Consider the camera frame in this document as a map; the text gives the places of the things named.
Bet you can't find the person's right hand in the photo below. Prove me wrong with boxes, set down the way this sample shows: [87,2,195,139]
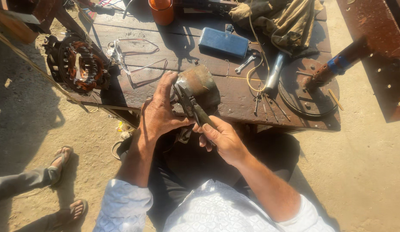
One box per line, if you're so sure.
[192,115,252,167]

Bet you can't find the person's left hand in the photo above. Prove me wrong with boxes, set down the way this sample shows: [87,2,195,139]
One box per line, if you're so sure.
[138,71,196,141]

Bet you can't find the grey metal pliers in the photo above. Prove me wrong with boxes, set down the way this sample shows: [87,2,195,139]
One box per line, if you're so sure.
[173,83,217,129]

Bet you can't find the rusty motor housing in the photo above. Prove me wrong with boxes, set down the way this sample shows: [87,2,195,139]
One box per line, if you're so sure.
[172,64,221,117]

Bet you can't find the person's black trousers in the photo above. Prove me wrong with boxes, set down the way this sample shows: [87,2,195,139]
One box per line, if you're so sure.
[117,127,301,232]

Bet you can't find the clear safety glasses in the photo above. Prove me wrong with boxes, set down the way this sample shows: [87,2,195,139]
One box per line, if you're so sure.
[106,38,168,90]

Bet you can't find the bunch of thin metal rods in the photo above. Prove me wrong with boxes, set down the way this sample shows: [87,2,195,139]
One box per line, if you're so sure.
[253,84,291,123]

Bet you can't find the wooden workbench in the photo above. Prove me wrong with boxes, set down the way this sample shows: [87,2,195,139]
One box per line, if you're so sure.
[53,0,342,132]

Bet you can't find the person's white shirt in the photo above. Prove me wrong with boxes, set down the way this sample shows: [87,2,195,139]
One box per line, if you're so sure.
[93,179,336,232]

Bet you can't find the small silver spanner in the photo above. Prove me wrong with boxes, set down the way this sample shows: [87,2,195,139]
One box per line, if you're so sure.
[235,55,257,74]

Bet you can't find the silver metal tube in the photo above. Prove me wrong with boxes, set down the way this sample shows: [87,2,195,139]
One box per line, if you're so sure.
[264,52,287,94]

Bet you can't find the copper wound motor stator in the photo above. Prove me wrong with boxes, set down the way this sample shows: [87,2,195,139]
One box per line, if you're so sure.
[43,32,111,95]

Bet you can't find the blue metal box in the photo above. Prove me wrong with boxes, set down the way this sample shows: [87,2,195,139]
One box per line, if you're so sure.
[198,27,250,59]

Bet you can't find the round rusty metal plate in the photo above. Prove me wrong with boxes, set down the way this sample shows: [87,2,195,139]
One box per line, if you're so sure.
[279,58,340,118]

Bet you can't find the orange plastic cup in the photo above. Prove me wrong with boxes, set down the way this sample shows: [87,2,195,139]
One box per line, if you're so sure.
[148,0,175,26]

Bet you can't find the wooden stick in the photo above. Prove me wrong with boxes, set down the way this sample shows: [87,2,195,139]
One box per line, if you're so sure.
[328,89,344,111]

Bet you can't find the dirty olive cloth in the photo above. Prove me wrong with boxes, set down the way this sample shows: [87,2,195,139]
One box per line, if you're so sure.
[229,0,324,58]

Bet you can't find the rusty shaft with blue tape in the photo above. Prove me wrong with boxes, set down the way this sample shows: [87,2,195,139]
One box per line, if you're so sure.
[302,39,371,91]

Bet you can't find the wooden stand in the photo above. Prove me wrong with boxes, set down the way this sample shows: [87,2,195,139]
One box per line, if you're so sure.
[0,0,63,44]

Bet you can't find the yellow wire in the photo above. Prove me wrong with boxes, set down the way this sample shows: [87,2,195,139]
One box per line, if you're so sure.
[246,0,271,93]

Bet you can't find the tangle of coloured wires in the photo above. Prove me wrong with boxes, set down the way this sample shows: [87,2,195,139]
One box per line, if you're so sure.
[63,0,136,20]

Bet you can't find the rusty red metal frame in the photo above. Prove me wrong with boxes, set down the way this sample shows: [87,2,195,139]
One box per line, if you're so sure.
[336,0,400,124]

